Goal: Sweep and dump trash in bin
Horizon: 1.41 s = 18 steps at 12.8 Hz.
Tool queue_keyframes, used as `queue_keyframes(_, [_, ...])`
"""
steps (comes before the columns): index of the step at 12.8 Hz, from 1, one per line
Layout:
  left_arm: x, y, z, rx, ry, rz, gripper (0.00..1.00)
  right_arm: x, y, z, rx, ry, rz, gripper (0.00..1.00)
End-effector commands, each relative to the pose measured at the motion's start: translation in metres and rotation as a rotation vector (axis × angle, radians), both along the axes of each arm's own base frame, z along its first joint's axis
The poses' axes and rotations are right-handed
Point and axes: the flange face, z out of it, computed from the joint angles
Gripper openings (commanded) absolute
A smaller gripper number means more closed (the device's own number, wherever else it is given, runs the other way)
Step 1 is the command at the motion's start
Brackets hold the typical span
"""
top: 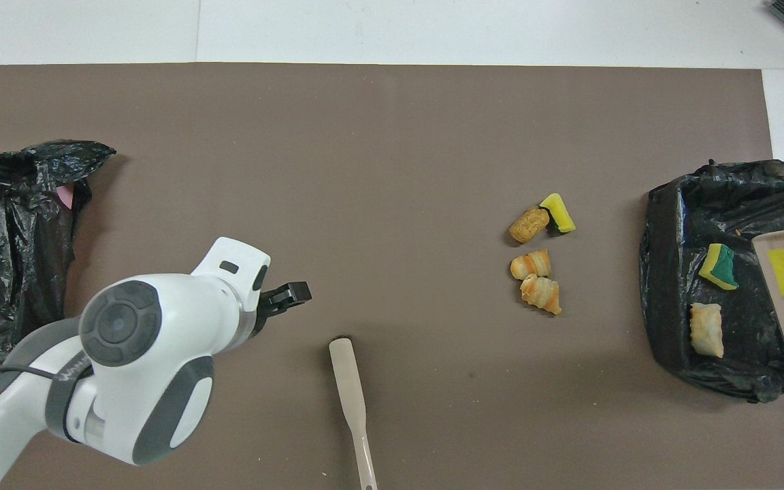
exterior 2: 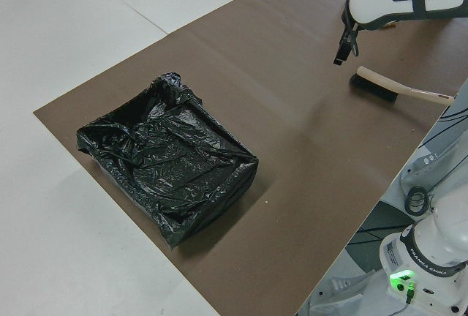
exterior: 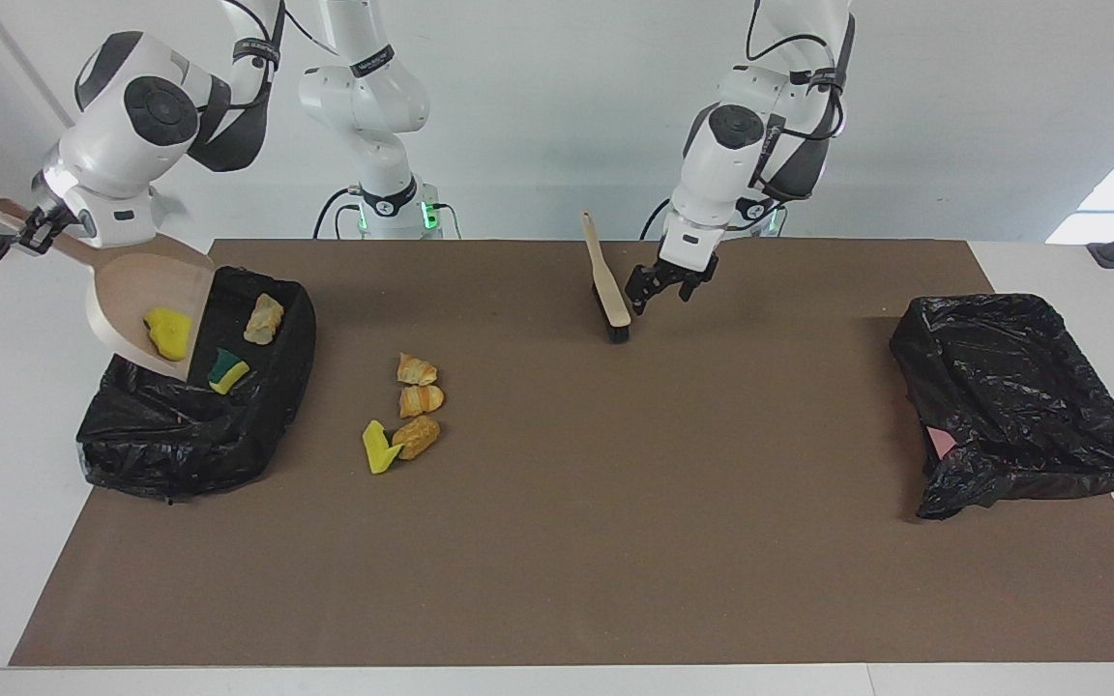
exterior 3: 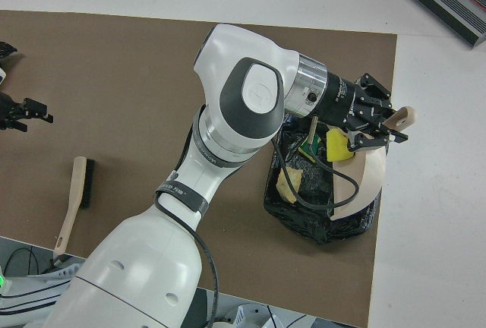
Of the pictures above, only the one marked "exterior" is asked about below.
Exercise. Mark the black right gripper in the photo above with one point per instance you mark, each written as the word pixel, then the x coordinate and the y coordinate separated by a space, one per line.
pixel 62 222

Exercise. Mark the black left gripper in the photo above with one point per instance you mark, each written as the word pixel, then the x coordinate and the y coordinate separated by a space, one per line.
pixel 688 269

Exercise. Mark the beige brush black bristles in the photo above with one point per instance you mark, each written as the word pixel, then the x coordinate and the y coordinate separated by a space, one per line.
pixel 605 280

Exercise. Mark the beige plastic dustpan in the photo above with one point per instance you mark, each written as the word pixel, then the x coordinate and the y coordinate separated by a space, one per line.
pixel 127 295

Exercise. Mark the lumpy yellow sponge chunk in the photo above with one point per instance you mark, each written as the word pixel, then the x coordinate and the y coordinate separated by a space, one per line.
pixel 170 333

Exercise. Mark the yellow green sponge wedge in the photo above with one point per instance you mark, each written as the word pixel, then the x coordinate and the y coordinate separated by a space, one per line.
pixel 228 372

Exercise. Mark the orange white striped croissant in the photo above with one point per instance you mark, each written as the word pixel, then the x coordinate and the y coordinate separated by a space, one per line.
pixel 264 319

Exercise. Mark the pale layered croissant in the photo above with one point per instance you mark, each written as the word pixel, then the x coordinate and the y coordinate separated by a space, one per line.
pixel 416 370

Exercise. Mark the small golden croissant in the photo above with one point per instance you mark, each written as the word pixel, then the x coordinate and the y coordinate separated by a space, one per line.
pixel 420 400

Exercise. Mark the brown bread roll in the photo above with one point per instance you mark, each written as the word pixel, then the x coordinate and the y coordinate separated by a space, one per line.
pixel 417 437

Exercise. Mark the yellow green sponge block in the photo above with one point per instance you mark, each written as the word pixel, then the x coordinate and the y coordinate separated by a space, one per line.
pixel 378 449

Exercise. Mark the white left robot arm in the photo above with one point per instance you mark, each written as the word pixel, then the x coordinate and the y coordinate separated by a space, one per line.
pixel 721 164

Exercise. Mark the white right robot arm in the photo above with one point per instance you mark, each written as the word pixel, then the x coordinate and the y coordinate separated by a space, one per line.
pixel 112 145

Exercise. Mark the black bag lined bin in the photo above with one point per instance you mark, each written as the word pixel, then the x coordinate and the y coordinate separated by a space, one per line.
pixel 180 435
pixel 1021 406

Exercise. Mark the pink bin rim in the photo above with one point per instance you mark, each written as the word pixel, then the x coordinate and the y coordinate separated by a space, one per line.
pixel 942 443

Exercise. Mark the brown table mat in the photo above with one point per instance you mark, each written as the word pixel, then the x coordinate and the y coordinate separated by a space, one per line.
pixel 557 580

